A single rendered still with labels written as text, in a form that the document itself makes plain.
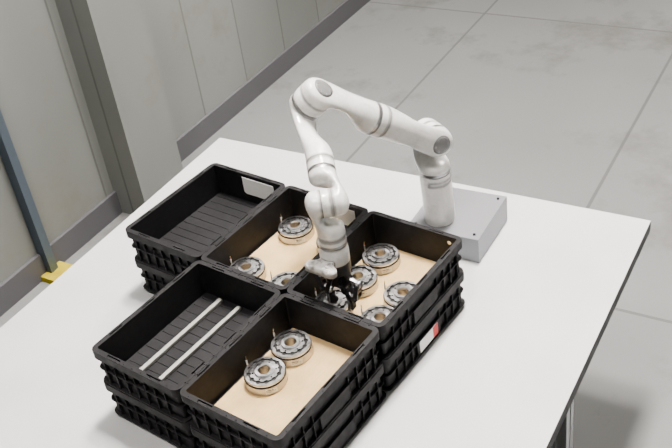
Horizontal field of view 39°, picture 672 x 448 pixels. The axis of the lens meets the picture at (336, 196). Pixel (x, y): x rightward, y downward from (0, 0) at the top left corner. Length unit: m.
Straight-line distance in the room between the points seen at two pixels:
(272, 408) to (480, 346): 0.60
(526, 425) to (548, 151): 2.45
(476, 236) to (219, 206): 0.81
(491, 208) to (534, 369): 0.60
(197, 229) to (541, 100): 2.60
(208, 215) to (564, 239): 1.08
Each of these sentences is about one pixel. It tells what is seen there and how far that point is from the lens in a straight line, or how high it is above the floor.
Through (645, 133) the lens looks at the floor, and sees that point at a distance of 4.78.
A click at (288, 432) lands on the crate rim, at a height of 0.93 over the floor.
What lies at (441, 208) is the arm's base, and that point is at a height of 0.85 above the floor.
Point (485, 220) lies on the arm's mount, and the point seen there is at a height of 0.79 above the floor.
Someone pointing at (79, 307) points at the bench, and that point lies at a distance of 2.95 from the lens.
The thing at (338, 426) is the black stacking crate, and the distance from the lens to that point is 2.28.
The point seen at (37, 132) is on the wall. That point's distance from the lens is 4.19.
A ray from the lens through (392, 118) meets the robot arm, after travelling 2.54.
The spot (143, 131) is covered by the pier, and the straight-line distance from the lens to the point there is 4.39.
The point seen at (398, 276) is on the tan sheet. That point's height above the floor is 0.83.
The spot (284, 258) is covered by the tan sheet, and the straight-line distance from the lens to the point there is 2.70.
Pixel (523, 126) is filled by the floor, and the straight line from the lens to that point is 4.83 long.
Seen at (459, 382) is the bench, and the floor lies 0.70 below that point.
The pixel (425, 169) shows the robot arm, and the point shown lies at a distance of 2.71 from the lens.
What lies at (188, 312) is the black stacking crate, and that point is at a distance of 2.59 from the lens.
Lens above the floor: 2.45
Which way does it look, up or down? 34 degrees down
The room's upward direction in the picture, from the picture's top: 9 degrees counter-clockwise
